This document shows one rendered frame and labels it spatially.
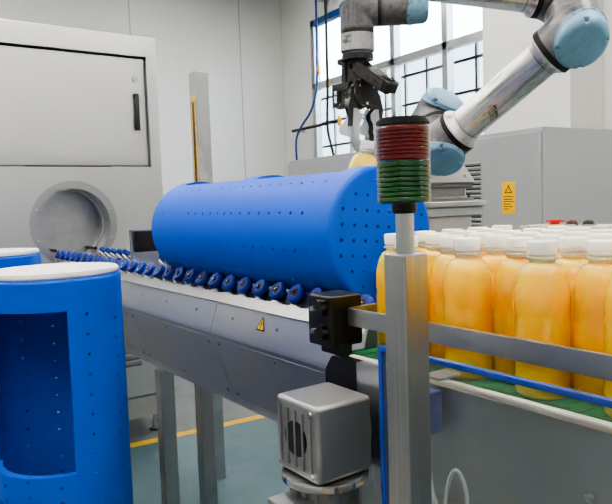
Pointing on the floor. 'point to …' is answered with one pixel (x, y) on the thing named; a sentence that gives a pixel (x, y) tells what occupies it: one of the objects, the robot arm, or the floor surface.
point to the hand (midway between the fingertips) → (365, 144)
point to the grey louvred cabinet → (527, 175)
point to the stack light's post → (408, 378)
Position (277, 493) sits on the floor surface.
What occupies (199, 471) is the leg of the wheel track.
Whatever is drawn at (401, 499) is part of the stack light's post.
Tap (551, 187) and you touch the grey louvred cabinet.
